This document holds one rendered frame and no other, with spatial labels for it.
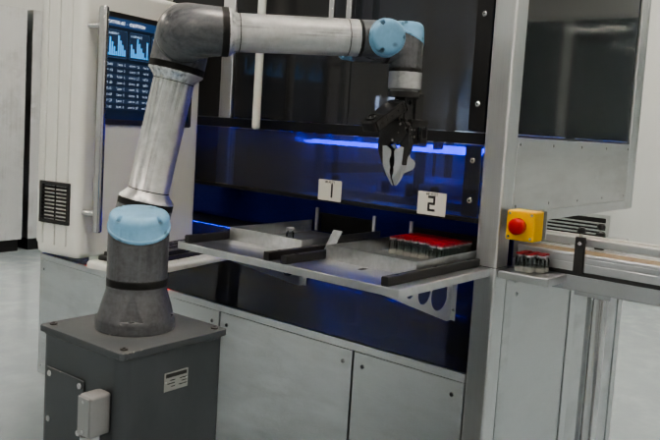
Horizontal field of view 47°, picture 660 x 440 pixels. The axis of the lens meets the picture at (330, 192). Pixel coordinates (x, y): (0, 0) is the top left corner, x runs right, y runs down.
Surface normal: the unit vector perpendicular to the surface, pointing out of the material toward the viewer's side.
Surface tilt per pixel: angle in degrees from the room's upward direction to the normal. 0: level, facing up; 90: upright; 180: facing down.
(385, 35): 90
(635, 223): 90
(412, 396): 90
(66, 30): 90
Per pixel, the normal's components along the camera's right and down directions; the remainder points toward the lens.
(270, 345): -0.63, 0.03
